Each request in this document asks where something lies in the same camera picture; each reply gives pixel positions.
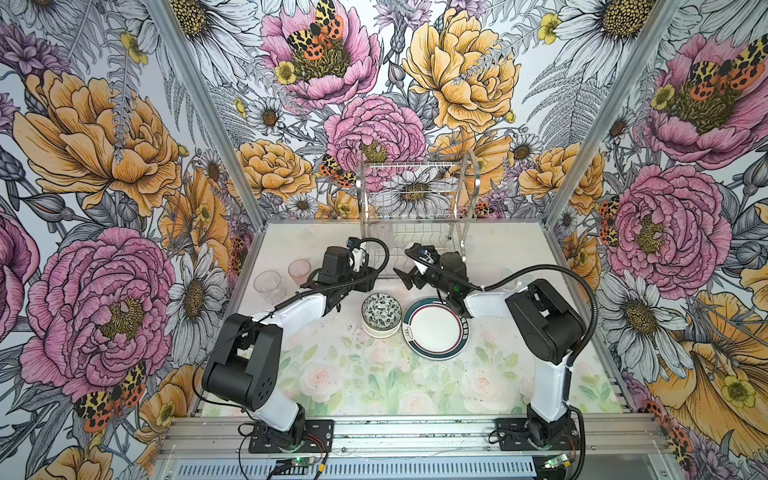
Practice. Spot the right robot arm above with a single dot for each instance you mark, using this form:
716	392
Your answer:
550	327

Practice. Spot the chrome two-tier dish rack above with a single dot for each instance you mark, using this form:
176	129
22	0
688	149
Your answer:
430	203

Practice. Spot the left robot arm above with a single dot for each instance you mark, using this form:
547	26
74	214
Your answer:
243	366

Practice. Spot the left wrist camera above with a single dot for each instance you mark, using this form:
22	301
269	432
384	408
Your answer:
358	256

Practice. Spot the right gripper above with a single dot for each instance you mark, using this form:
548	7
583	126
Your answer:
406	277

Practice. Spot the green circuit board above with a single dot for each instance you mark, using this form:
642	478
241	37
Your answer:
299	462

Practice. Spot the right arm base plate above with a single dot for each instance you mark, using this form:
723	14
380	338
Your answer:
523	434

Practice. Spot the green rimmed plate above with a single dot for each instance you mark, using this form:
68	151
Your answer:
434	331

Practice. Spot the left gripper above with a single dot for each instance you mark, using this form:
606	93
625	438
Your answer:
367	279

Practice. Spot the clear drinking glass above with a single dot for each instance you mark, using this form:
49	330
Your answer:
270	286

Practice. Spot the pink patterned bowl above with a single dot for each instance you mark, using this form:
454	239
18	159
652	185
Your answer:
381	310

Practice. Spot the aluminium front rail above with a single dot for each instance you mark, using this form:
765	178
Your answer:
414	436

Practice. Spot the pink drinking glass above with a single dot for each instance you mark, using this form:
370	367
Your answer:
299	270

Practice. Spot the cream white bowl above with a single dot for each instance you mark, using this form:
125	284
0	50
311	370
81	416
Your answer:
381	333

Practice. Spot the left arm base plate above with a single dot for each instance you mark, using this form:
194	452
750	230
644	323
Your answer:
310	436

